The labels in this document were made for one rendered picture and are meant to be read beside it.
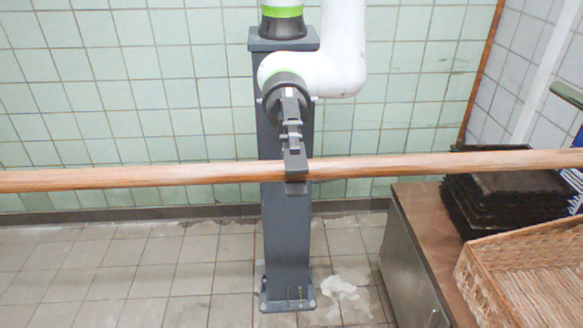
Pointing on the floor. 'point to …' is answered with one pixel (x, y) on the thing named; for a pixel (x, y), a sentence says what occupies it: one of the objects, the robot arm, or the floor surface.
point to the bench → (423, 259)
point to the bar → (567, 94)
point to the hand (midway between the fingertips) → (294, 169)
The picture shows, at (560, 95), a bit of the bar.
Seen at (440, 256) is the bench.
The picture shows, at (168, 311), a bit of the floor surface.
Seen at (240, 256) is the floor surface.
